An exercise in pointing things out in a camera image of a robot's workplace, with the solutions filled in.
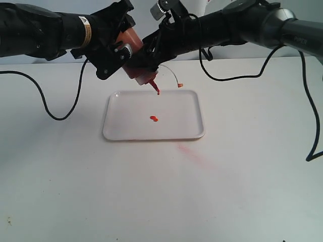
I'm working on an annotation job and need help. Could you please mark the red sauce drops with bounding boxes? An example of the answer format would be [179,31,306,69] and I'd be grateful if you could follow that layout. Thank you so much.
[150,115,158,122]

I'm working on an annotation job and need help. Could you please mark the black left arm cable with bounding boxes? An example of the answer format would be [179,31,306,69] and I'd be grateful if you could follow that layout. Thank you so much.
[0,57,89,120]

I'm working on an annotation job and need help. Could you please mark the red sauce squeeze bottle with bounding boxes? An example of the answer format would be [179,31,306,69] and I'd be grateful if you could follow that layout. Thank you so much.
[115,26,184,96]

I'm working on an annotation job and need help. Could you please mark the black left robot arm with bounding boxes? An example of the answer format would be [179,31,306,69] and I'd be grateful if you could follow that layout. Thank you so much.
[1,1,135,80]

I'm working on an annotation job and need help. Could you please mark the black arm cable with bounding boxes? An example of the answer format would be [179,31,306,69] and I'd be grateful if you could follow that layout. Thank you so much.
[181,14,323,162]
[0,57,89,120]

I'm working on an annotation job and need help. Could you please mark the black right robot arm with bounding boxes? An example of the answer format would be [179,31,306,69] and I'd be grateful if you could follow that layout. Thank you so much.
[127,1,322,71]

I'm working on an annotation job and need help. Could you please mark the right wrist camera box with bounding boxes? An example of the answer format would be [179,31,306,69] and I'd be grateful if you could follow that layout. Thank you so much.
[150,0,178,20]

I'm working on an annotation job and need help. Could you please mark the white rectangular plastic tray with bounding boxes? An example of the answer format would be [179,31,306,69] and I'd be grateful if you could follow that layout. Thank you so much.
[102,90,205,141]

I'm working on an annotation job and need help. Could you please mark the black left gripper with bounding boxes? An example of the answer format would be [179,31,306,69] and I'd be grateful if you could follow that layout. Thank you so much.
[85,1,135,80]

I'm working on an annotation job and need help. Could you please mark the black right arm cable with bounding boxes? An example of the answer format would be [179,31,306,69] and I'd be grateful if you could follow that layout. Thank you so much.
[181,14,323,162]

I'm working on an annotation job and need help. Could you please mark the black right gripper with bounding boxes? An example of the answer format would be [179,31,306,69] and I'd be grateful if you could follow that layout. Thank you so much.
[123,7,202,76]

